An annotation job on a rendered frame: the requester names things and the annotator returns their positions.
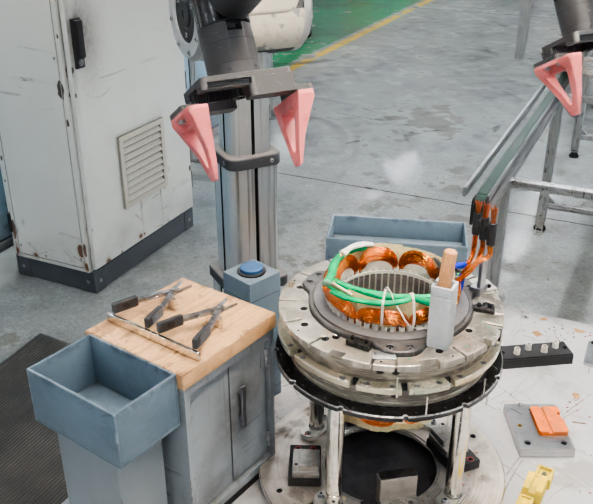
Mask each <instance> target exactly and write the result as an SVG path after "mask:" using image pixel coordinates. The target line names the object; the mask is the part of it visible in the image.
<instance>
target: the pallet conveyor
mask: <svg viewBox="0 0 593 504"><path fill-rule="evenodd" d="M590 79H591V77H588V76H582V102H581V114H579V115H576V119H575V126H574V132H573V138H572V144H571V151H572V152H571V153H570V154H569V157H570V158H578V157H579V155H578V150H579V145H580V139H582V140H590V141H593V135H589V134H587V133H586V132H585V130H584V129H582V127H583V121H584V115H585V109H586V103H587V104H593V96H588V91H589V85H590ZM557 81H558V82H559V84H560V85H561V87H562V88H563V90H564V91H565V93H566V94H567V93H568V91H569V90H570V88H571V87H570V83H569V78H568V74H567V72H565V71H563V72H562V73H561V75H560V76H559V77H558V79H557ZM546 87H547V86H546V85H545V84H544V83H543V84H542V85H541V86H540V87H539V89H538V90H537V91H536V93H535V94H534V95H533V97H532V98H531V99H530V101H529V102H528V103H527V105H526V106H525V107H524V108H523V110H522V111H521V112H520V114H519V115H518V116H517V118H516V119H515V120H514V122H513V123H512V124H511V125H510V127H509V128H508V129H507V131H506V132H505V133H504V135H503V136H502V137H501V139H500V140H499V141H498V142H497V144H496V145H495V146H494V148H493V149H492V150H491V152H490V153H489V154H488V156H487V157H486V158H485V159H484V161H483V162H482V163H481V165H480V166H479V167H478V169H477V170H476V171H475V173H474V174H473V175H472V176H471V178H470V179H469V180H468V182H467V183H466V184H465V186H464V187H463V192H462V196H464V197H465V196H466V195H467V194H468V193H469V191H470V190H471V189H472V187H473V186H474V184H475V183H476V182H477V180H478V179H479V178H480V176H481V175H482V174H483V172H484V171H485V170H486V168H487V167H488V165H489V164H490V163H491V161H492V160H493V159H494V157H495V156H496V155H497V153H498V152H499V151H500V149H501V148H502V146H503V145H504V144H505V142H506V141H507V140H508V138H509V137H510V136H511V134H512V133H513V131H514V130H515V129H516V127H517V126H518V125H519V123H520V122H521V121H522V119H523V118H524V117H525V115H526V114H527V112H528V111H529V110H530V108H531V107H532V106H533V104H534V103H535V102H536V100H537V99H538V98H539V96H540V95H541V93H542V92H543V91H544V89H545V88H546ZM567 96H568V97H569V99H570V101H571V102H572V94H567ZM592 108H593V107H592ZM562 112H563V105H562V103H561V102H560V101H559V99H558V98H557V97H556V96H555V95H554V94H553V93H552V92H551V91H550V90H549V92H548V93H547V94H546V96H545V97H544V99H543V100H542V101H541V103H540V104H539V106H538V107H537V108H536V110H535V111H534V113H533V114H532V115H531V117H530V118H529V120H528V121H527V122H526V124H525V125H524V127H523V128H522V129H521V131H520V132H519V134H518V135H517V136H516V138H515V139H514V141H513V142H512V144H511V145H510V146H509V148H508V149H507V151H506V152H505V153H504V155H503V156H502V158H501V159H500V160H499V162H498V163H497V165H496V166H495V167H494V169H493V170H492V172H491V173H490V174H489V176H488V177H487V179H486V180H485V181H484V183H483V184H482V186H481V187H480V188H479V190H478V191H477V193H476V194H475V196H474V197H473V199H472V202H471V211H470V220H469V225H472V223H473V214H474V212H475V211H476V202H475V200H476V201H478V200H479V201H480V202H481V204H482V201H483V204H482V208H481V212H482V216H483V205H484V202H485V204H486V207H487V203H488V205H490V204H491V207H492V208H493V207H494V204H495V207H496V209H498V208H499V209H498V212H497V216H496V222H497V232H496V240H495V245H494V246H493V255H492V257H491V258H490V259H489V260H488V267H487V275H486V279H487V280H489V281H490V282H491V283H492V284H493V285H494V286H495V287H496V288H498V284H499V276H500V268H501V261H502V253H503V245H504V237H505V230H506V222H507V214H508V206H509V199H510V191H511V188H516V189H523V190H529V191H535V192H540V194H539V201H538V208H537V215H536V224H535V225H534V230H535V231H534V233H533V235H539V236H540V235H541V233H542V231H545V230H546V227H545V225H544V224H543V223H545V221H546V216H547V210H548V209H553V210H559V211H565V212H571V213H577V214H583V215H589V216H593V208H587V207H580V206H574V205H568V204H562V203H556V202H555V200H554V199H553V198H552V196H551V195H550V194H554V195H561V196H567V197H573V198H580V199H586V200H593V189H587V188H580V187H574V186H567V185H561V184H554V183H552V177H553V170H554V164H555V157H556V151H557V144H558V138H559V131H560V125H561V118H562ZM549 122H550V126H549V133H548V140H547V146H546V153H545V160H544V167H543V174H542V180H541V181H534V180H528V179H521V178H515V176H516V174H517V173H518V171H519V170H520V168H521V166H522V165H523V163H524V162H525V160H526V158H527V157H528V155H529V154H530V152H531V150H532V149H533V147H534V146H535V144H536V142H537V141H538V139H539V138H540V136H541V134H542V133H543V131H544V130H545V128H546V126H547V125H548V123H549ZM491 207H489V208H490V211H489V217H490V216H491Z"/></svg>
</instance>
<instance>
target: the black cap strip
mask: <svg viewBox="0 0 593 504"><path fill-rule="evenodd" d="M552 343H553V342H547V343H534V344H532V347H531V351H527V350H525V345H526V344H521V345H508V346H500V348H501V351H502V355H503V369H514V368H526V367H539V366H551V365H563V364H572V362H573V357H574V355H573V352H572V351H571V350H570V349H569V348H568V346H567V345H566V344H565V343H564V341H560V342H559V347H558V349H554V348H552ZM543 344H546V345H547V346H548V350H547V351H548V352H547V353H542V352H541V348H542V345H543ZM515 347H520V355H514V354H513V352H514V348H515Z"/></svg>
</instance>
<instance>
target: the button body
mask: <svg viewBox="0 0 593 504"><path fill-rule="evenodd" d="M249 261H256V262H259V261H257V260H255V259H251V260H249ZM259 263H261V262H259ZM261 264H262V265H263V266H264V267H265V268H266V273H265V274H264V275H263V276H261V277H258V278H244V277H241V276H239V275H238V274H237V268H238V267H239V266H240V265H241V264H240V265H237V266H235V267H233V268H230V269H228V270H225V271H223V282H224V294H227V295H230V296H232V297H235V298H238V299H240V300H243V301H245V302H248V303H251V304H253V305H256V306H259V307H261V308H264V309H266V310H269V311H272V312H274V313H276V327H275V328H273V341H274V396H276V395H278V394H279V393H281V372H280V370H279V368H278V366H277V363H276V359H275V342H276V338H277V335H278V320H279V316H280V315H279V297H280V271H278V270H276V269H274V268H271V267H269V266H267V265H265V264H263V263H261ZM264 267H263V268H264Z"/></svg>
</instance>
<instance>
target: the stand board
mask: <svg viewBox="0 0 593 504"><path fill-rule="evenodd" d="M180 281H182V282H183V283H182V284H181V285H180V286H178V288H179V289H181V288H183V287H186V286H189V285H192V287H191V288H189V289H187V290H185V291H182V292H180V293H177V294H176V295H175V296H174V298H176V302H177V310H172V309H170V308H166V309H165V311H164V312H163V316H162V317H161V318H160V319H159V320H158V321H157V322H159V321H161V320H164V319H167V318H169V317H172V316H175V315H177V314H182V315H186V314H190V313H193V312H197V311H201V310H205V309H208V308H212V307H215V306H216V305H217V304H219V303H220V302H221V301H222V300H224V299H225V298H227V299H228V300H227V301H226V302H225V303H224V304H223V305H224V306H225V307H226V306H229V305H231V304H234V303H237V302H238V305H236V306H234V307H232V308H230V309H228V310H226V311H223V312H222V313H221V314H220V316H221V317H223V329H218V328H216V327H213V329H212V330H211V335H210V336H209V337H208V338H207V340H206V341H205V342H204V343H203V344H202V345H201V346H200V347H199V348H198V349H195V350H197V351H199V352H200V353H201V361H200V362H197V361H195V360H193V359H191V358H189V357H186V356H184V355H182V354H180V353H177V352H175V351H173V350H171V349H169V348H166V347H164V346H162V345H160V344H157V343H155V342H153V341H151V340H149V339H146V338H144V337H142V336H140V335H138V334H135V333H133V332H131V331H129V330H126V329H124V328H122V327H120V326H118V325H115V324H113V323H111V322H109V321H107V319H106V320H104V321H103V322H101V323H99V324H97V325H95V326H93V327H92V328H90V329H88V330H86V335H88V334H92V335H94V336H97V337H99V338H101V339H103V340H105V341H107V342H109V343H111V344H114V345H116V346H118V347H120V348H122V349H124V350H126V351H128V352H131V353H133V354H135V355H137V356H139V357H141V358H143V359H145V360H147V361H150V362H152V363H154V364H156V365H158V366H160V367H162V368H164V369H167V370H169V371H171V372H173V373H175V374H176V377H177V388H178V389H180V390H182V391H185V390H186V389H188V388H189V387H190V386H192V385H193V384H195V383H196V382H198V381H199V380H200V379H202V378H203V377H205V376H206V375H208V374H209V373H210V372H212V371H213V370H215V369H216V368H218V367H219V366H220V365H222V364H223V363H225V362H226V361H228V360H229V359H230V358H232V357H233V356H235V355H236V354H237V353H239V352H240V351H242V350H243V349H245V348H246V347H247V346H249V345H250V344H252V343H253V342H255V341H256V340H257V339H259V338H260V337H262V336H263V335H265V334H266V333H267V332H269V331H270V330H272V329H273V328H275V327H276V313H274V312H272V311H269V310H266V309H264V308H261V307H259V306H256V305H253V304H251V303H248V302H245V301H243V300H240V299H238V298H235V297H232V296H230V295H227V294H224V293H222V292H219V291H217V290H214V289H211V288H209V287H206V286H203V285H201V284H198V283H196V282H193V281H190V280H188V279H185V278H181V279H179V280H177V281H175V282H173V283H172V284H170V285H168V286H166V287H164V288H162V289H161V290H159V291H163V290H167V289H170V288H171V287H173V286H174V285H175V284H177V283H178V282H180ZM159 291H157V292H159ZM160 304H161V303H160V298H156V299H153V300H151V301H149V300H148V301H144V302H140V303H139V305H138V306H136V307H133V308H131V309H128V310H125V311H122V312H119V313H117V314H115V315H118V316H120V317H122V318H124V319H127V320H129V321H131V322H134V323H136V324H138V325H140V326H143V327H145V325H144V318H145V317H146V316H147V315H148V314H149V313H150V312H151V311H152V310H153V309H154V308H155V307H157V306H158V305H160ZM204 325H207V324H206V323H205V316H204V317H200V318H198V319H196V320H195V319H193V320H189V321H185V322H184V325H182V326H179V327H176V328H174V329H171V330H169V331H166V332H163V333H161V335H163V336H165V337H167V338H170V339H172V340H174V341H177V342H179V343H181V344H183V345H186V346H188V347H190V348H192V338H193V337H194V336H195V335H196V334H197V333H198V332H199V331H200V330H201V328H202V327H203V326H204ZM192 349H193V348H192Z"/></svg>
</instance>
